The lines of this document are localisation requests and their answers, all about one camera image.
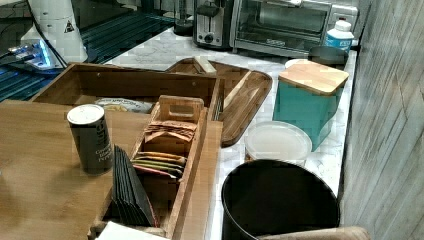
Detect white napkin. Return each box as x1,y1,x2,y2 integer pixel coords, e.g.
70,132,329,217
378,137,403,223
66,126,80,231
95,221,168,240

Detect teal canister wooden lid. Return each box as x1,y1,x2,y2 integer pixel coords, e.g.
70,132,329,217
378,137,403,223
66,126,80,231
272,59,349,151

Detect wooden tea organizer box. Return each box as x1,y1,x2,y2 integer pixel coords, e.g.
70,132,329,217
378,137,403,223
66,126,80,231
87,95,208,240

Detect brown tea packets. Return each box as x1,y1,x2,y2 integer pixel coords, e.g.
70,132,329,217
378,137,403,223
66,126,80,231
145,120,197,142

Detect colourful tea packets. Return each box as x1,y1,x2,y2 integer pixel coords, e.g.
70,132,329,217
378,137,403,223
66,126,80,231
131,152,187,179

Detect black packet stack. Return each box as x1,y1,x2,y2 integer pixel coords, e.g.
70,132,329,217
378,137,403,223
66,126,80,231
112,145,158,227

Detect small wooden block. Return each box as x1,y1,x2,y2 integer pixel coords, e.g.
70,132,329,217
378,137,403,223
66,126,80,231
194,56,216,75

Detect silver toaster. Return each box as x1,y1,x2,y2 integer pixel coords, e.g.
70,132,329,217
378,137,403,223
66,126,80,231
193,0,234,50

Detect wooden serving tray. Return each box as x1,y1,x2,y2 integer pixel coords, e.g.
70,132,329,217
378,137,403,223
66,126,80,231
165,57,274,148

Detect silver toaster oven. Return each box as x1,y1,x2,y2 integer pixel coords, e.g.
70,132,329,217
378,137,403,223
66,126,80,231
230,0,359,57

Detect dark cylindrical can white lid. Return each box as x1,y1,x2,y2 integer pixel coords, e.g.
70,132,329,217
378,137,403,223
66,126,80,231
67,104,113,175

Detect wooden drawer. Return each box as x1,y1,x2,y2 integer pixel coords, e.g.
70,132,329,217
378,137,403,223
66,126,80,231
31,63,223,120

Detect white blue bottle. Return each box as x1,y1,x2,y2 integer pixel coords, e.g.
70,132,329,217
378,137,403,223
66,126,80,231
324,20,354,53

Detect black round bin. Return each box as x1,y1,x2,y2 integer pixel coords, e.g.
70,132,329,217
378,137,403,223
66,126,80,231
221,159,340,240

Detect clear container white lid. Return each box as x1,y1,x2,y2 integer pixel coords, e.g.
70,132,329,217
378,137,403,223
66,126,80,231
245,121,312,167

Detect snack bag in drawer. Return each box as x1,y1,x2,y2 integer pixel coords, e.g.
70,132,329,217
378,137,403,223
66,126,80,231
95,98,153,114

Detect dark blender base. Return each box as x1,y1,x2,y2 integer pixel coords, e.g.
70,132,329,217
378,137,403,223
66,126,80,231
173,0,193,36

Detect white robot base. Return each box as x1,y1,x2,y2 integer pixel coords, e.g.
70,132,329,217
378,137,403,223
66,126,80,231
21,0,88,70

